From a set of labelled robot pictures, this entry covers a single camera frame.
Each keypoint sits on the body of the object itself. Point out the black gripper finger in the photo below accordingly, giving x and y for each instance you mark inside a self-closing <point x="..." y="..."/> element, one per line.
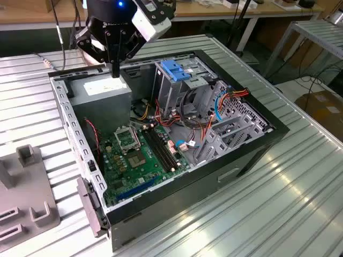
<point x="122" y="45"/>
<point x="110" y="45"/>

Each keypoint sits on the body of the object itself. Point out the grey metal disk bay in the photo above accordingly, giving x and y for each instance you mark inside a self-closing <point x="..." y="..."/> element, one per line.
<point x="235" y="121"/>

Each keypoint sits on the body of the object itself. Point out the blue plastic drive latch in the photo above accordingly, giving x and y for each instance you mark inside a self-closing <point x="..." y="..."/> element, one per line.
<point x="174" y="70"/>

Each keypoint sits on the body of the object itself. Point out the small brown cardboard box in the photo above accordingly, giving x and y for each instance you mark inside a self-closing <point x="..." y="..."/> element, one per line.
<point x="49" y="5"/>

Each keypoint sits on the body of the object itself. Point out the grey metal optical drive cage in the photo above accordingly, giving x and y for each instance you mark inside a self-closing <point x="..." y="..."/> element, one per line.
<point x="168" y="91"/>

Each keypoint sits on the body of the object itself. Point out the grey power supply unit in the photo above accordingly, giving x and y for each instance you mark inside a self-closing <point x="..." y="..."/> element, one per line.
<point x="101" y="112"/>

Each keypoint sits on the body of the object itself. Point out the black case fan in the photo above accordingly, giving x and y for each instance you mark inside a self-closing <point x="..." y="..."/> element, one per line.
<point x="92" y="150"/>

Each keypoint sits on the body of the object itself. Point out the black RAM slot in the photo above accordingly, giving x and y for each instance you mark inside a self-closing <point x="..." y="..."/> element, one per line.
<point x="164" y="148"/>
<point x="158" y="151"/>

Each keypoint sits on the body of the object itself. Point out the CPU socket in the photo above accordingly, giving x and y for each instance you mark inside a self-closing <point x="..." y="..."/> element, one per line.
<point x="136" y="160"/>

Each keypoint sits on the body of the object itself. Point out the small white box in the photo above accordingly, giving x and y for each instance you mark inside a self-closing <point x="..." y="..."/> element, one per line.
<point x="230" y="4"/>

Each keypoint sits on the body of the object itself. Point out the green motherboard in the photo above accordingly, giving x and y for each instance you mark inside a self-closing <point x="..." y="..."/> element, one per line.
<point x="149" y="162"/>

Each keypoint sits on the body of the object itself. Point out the black tripod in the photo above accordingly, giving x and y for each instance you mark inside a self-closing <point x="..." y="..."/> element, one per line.
<point x="244" y="10"/>

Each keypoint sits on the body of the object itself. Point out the blue expansion slot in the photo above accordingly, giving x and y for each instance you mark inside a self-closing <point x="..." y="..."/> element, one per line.
<point x="136" y="188"/>

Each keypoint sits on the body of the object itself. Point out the black open PC case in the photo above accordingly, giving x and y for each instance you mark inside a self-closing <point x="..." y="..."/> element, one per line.
<point x="187" y="195"/>

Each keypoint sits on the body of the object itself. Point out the grey parts rack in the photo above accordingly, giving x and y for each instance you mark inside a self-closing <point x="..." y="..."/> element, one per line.
<point x="26" y="187"/>

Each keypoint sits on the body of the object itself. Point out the small black device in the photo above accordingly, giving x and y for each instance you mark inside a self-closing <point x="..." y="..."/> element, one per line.
<point x="306" y="3"/>

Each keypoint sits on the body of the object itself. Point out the metal slat side table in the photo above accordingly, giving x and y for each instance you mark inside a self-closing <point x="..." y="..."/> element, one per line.
<point x="321" y="34"/>

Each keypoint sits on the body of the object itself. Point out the large brown cardboard box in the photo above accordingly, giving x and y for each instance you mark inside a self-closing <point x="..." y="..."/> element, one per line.
<point x="321" y="107"/>

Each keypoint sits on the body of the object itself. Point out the silver metal cylinder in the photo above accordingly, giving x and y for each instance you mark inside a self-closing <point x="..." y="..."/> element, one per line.
<point x="336" y="17"/>

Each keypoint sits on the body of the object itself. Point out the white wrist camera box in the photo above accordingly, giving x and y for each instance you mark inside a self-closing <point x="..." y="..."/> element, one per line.
<point x="150" y="29"/>

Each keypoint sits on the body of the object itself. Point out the grey plastic case bracket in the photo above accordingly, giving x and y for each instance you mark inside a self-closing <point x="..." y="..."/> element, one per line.
<point x="87" y="198"/>

